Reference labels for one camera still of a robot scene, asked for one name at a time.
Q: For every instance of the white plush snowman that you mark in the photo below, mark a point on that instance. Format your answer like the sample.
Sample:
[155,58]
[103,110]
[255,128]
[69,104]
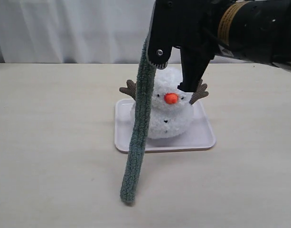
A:
[172,110]

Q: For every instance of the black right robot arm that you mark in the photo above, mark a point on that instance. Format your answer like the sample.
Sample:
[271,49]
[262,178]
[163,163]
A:
[257,31]

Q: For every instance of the green knitted scarf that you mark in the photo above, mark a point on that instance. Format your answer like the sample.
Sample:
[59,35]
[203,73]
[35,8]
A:
[144,90]

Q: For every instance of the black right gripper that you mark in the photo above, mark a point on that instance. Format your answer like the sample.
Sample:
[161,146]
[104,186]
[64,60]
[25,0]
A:
[185,24]

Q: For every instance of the white backdrop curtain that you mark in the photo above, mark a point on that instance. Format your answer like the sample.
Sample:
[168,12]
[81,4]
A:
[73,31]

